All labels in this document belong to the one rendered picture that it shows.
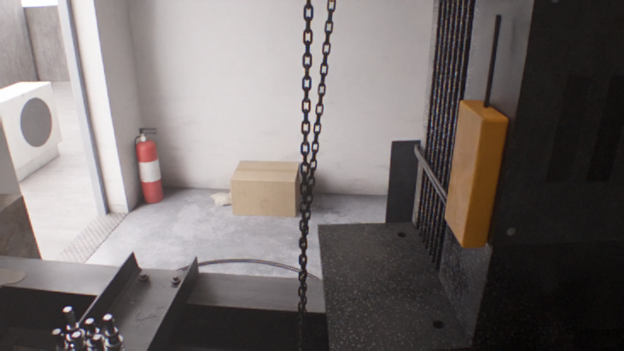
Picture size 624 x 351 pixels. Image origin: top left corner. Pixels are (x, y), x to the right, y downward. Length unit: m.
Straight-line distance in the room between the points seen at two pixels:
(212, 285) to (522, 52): 1.08
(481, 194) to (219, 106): 2.77
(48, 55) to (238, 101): 5.35
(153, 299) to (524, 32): 1.13
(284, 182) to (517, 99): 2.46
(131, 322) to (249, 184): 1.80
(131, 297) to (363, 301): 0.70
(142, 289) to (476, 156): 1.07
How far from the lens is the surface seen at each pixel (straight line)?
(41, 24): 8.09
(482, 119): 0.50
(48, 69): 8.19
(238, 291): 1.32
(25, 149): 4.23
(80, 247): 2.99
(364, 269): 0.99
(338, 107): 3.07
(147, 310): 1.30
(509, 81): 0.51
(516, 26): 0.50
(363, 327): 0.85
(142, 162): 3.21
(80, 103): 3.03
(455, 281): 0.90
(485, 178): 0.52
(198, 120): 3.27
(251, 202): 2.98
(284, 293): 1.30
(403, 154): 1.27
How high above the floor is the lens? 1.48
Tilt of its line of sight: 24 degrees down
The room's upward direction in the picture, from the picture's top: straight up
